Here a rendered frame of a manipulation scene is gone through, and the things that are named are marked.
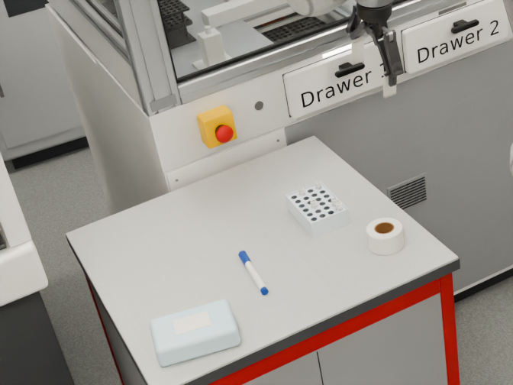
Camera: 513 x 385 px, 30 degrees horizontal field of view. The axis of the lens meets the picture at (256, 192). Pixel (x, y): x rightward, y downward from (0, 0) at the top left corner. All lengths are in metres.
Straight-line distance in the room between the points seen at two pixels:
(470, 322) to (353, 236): 0.98
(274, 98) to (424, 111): 0.43
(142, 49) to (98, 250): 0.43
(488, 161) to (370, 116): 0.43
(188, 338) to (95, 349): 1.32
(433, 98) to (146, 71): 0.77
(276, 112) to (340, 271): 0.52
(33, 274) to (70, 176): 2.02
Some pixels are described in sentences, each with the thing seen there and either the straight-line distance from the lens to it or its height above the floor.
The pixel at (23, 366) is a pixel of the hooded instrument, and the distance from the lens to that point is 2.09.
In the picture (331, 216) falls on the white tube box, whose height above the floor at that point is 0.80.
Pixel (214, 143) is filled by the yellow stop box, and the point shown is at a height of 0.85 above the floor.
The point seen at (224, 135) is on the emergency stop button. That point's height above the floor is 0.88.
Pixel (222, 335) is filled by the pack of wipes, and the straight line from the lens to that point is 1.69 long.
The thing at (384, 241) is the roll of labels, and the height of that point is 0.79.
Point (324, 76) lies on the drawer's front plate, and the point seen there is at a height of 0.90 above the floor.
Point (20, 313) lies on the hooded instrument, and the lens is 2.01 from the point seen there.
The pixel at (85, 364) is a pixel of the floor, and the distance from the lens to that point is 2.96.
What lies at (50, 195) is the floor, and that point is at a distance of 3.80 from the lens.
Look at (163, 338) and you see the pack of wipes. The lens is 1.70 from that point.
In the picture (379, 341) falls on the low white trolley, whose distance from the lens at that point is 1.86.
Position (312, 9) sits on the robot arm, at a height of 1.18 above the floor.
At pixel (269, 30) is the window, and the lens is 2.15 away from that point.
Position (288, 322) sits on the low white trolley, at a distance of 1.74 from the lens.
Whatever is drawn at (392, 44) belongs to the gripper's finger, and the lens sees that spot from 2.06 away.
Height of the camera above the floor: 1.90
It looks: 33 degrees down
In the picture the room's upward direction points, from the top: 11 degrees counter-clockwise
